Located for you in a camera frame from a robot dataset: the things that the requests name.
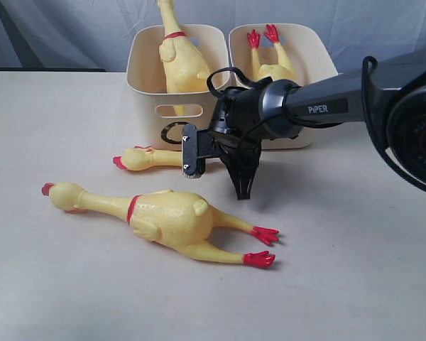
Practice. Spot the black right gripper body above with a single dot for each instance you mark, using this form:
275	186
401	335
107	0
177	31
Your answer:
233	122

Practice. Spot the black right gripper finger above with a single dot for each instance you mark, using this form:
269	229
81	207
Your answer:
234	171
252	163

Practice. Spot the headless yellow rubber chicken body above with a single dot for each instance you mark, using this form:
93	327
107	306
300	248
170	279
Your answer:
283	69

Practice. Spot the yellow rubber chicken front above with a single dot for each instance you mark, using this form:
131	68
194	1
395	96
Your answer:
184	66

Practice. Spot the yellow rubber chicken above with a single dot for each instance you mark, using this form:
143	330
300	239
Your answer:
182	221
184	66

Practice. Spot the detached chicken head with tube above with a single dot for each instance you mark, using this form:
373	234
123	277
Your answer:
141	158

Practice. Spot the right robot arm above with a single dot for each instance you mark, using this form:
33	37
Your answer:
388	96

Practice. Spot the cream bin marked O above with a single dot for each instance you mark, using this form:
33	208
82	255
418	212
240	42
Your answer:
159	126

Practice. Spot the white backdrop curtain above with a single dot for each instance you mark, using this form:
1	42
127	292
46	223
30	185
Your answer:
98	34

